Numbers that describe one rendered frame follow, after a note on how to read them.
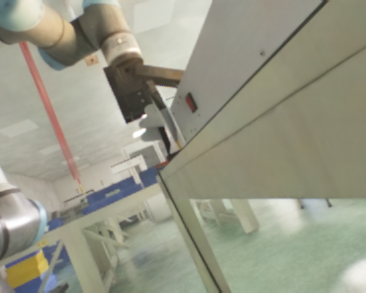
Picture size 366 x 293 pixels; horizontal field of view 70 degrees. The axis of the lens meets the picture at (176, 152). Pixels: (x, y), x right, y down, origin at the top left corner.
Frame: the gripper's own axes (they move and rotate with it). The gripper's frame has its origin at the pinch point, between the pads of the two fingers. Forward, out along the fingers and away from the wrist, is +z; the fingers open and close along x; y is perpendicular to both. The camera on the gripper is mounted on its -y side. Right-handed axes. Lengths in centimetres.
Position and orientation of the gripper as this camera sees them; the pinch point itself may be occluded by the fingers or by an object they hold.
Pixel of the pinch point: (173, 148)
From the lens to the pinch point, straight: 53.6
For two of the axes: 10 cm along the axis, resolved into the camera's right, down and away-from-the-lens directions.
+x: 1.0, -1.5, -9.8
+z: 4.1, 9.1, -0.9
